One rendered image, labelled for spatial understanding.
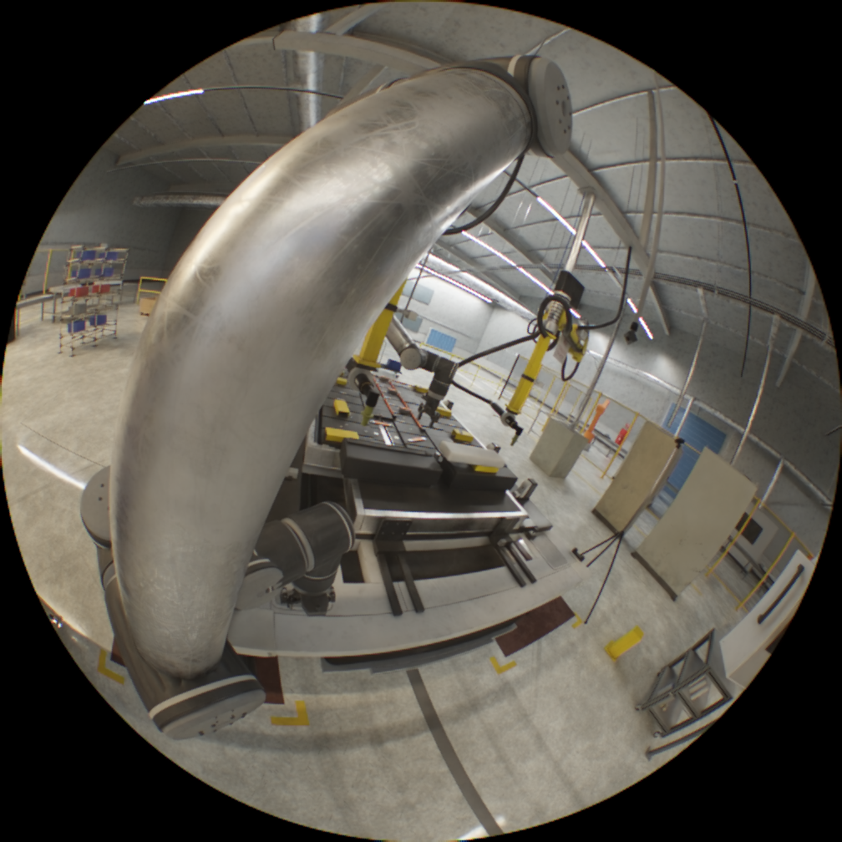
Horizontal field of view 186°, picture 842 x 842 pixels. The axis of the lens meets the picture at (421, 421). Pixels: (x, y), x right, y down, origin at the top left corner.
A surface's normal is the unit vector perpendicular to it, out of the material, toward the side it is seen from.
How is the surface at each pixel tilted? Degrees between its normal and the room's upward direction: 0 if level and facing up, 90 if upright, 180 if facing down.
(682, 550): 90
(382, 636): 0
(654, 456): 90
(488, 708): 0
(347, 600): 0
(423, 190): 89
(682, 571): 90
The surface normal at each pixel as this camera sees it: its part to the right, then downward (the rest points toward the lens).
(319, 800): 0.36, -0.87
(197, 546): 0.70, 0.44
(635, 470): -0.88, -0.19
